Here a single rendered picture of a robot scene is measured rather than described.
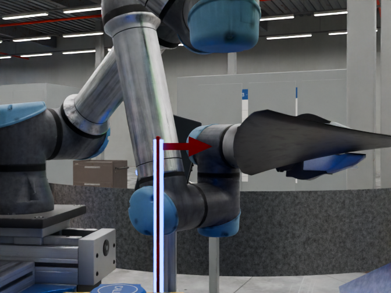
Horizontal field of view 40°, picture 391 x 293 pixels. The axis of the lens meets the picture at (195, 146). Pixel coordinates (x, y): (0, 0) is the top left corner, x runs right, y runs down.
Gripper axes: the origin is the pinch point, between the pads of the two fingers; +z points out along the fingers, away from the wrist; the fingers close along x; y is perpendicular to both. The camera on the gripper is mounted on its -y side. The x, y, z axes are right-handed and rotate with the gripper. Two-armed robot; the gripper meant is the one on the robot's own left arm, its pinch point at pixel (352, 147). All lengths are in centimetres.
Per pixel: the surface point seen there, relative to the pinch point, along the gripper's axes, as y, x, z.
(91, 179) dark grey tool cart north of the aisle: 278, 28, -636
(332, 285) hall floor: 306, 88, -238
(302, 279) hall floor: 301, 88, -266
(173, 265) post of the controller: 10, 25, -50
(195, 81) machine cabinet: 368, -116, -535
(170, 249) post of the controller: 9, 22, -51
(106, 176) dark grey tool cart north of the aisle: 291, 22, -616
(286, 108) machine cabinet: 435, -84, -429
